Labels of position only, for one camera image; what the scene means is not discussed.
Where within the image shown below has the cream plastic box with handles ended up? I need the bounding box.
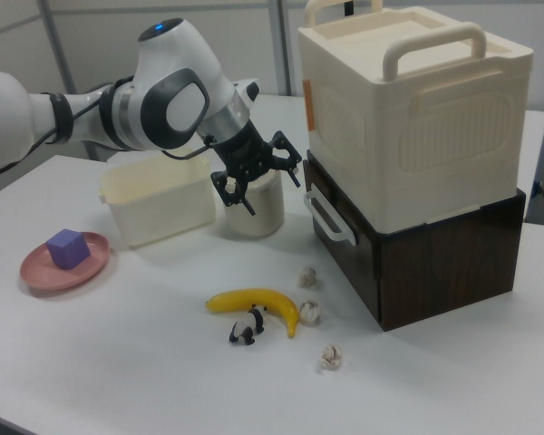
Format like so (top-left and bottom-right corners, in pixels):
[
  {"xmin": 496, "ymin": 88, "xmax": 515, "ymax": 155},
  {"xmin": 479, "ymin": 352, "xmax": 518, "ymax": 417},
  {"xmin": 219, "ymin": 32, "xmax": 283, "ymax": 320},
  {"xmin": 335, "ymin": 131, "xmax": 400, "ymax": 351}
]
[{"xmin": 296, "ymin": 0, "xmax": 535, "ymax": 235}]

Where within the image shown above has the copper door handle strip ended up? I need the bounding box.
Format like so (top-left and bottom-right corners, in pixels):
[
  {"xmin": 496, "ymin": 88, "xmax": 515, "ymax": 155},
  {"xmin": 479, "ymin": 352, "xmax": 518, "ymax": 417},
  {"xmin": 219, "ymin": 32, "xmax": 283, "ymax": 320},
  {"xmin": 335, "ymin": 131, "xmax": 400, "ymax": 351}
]
[{"xmin": 302, "ymin": 79, "xmax": 316, "ymax": 133}]

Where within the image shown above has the yellow banana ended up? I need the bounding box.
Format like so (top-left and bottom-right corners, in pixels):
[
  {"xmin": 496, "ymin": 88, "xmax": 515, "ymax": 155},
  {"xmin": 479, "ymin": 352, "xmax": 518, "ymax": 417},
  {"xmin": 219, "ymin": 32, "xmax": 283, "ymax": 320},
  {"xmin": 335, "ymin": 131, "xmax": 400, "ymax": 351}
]
[{"xmin": 204, "ymin": 287, "xmax": 301, "ymax": 340}]

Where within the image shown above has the dark brown wooden cabinet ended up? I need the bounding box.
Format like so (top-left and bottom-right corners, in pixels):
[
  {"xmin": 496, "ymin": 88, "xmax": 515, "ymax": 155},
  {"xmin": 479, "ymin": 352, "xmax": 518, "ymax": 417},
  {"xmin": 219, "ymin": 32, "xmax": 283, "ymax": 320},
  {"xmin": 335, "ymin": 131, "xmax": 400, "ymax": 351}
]
[{"xmin": 302, "ymin": 149, "xmax": 527, "ymax": 334}]

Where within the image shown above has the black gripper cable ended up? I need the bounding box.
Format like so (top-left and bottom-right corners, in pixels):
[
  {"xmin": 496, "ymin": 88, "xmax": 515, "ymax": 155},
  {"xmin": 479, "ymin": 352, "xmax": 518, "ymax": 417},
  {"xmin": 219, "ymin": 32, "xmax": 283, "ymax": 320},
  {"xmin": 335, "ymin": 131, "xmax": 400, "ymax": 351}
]
[{"xmin": 161, "ymin": 143, "xmax": 212, "ymax": 161}]

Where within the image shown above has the dark drawer with white handle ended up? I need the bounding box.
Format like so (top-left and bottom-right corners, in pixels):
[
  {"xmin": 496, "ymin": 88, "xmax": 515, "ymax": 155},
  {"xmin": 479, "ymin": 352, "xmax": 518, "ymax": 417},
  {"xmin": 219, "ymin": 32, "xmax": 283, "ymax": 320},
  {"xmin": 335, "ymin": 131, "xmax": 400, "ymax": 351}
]
[{"xmin": 302, "ymin": 151, "xmax": 382, "ymax": 321}]

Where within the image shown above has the small cream lidded trash can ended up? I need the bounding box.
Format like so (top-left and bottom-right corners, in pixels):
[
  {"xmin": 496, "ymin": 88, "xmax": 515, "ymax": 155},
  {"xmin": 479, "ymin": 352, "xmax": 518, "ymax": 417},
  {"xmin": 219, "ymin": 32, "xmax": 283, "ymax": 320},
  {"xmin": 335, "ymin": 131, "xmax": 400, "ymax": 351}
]
[{"xmin": 223, "ymin": 169, "xmax": 286, "ymax": 239}]

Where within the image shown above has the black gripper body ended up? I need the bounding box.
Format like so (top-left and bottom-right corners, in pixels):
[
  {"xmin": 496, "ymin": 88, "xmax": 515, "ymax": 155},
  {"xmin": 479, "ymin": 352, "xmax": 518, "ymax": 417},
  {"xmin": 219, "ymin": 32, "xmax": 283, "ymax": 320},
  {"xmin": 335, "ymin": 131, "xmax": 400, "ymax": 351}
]
[{"xmin": 211, "ymin": 120, "xmax": 278, "ymax": 183}]

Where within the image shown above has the black wall cable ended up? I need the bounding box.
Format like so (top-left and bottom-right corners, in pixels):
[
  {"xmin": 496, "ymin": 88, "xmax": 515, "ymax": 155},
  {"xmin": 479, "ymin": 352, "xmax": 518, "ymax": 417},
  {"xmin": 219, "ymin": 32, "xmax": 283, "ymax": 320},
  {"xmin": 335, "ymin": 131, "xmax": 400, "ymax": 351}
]
[{"xmin": 531, "ymin": 179, "xmax": 544, "ymax": 226}]

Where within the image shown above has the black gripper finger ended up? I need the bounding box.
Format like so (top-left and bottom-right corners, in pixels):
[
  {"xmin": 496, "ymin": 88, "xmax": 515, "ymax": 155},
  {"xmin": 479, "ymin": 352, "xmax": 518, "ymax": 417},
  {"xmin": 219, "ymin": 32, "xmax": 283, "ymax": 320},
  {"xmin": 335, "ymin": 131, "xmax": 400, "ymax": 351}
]
[
  {"xmin": 267, "ymin": 130, "xmax": 301, "ymax": 189},
  {"xmin": 210, "ymin": 170, "xmax": 257, "ymax": 217}
]

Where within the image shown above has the pink plate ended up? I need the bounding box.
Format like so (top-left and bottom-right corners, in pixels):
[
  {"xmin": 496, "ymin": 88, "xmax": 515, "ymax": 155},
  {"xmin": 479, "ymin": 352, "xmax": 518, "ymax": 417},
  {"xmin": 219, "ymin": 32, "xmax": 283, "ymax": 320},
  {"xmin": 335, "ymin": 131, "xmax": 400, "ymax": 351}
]
[{"xmin": 19, "ymin": 231, "xmax": 112, "ymax": 292}]

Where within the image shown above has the purple cube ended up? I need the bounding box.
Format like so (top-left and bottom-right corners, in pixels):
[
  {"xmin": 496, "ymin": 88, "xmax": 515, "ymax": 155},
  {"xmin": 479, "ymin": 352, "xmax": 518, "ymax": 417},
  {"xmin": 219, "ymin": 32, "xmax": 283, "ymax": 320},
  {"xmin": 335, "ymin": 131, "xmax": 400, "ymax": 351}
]
[{"xmin": 44, "ymin": 228, "xmax": 92, "ymax": 270}]

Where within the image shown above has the cream open plastic bin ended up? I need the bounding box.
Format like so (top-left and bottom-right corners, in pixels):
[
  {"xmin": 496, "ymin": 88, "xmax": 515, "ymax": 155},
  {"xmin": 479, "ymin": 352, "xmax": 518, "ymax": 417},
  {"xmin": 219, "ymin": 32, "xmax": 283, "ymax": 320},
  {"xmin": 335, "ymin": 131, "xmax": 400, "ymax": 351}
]
[{"xmin": 98, "ymin": 148, "xmax": 218, "ymax": 249}]

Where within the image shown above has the small panda figurine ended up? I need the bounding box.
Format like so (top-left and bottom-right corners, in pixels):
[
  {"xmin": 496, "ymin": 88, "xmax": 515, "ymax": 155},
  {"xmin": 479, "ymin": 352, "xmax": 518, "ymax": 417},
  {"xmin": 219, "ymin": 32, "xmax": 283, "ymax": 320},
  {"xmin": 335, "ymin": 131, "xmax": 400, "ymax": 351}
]
[{"xmin": 228, "ymin": 304, "xmax": 268, "ymax": 348}]

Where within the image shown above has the crumpled white paper ball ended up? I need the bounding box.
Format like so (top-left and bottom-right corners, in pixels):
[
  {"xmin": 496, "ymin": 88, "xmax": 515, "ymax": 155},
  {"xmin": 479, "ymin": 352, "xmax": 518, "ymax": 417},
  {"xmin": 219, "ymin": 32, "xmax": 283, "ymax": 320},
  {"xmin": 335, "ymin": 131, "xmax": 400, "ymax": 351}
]
[
  {"xmin": 297, "ymin": 298, "xmax": 322, "ymax": 325},
  {"xmin": 296, "ymin": 266, "xmax": 319, "ymax": 289},
  {"xmin": 317, "ymin": 343, "xmax": 345, "ymax": 372}
]

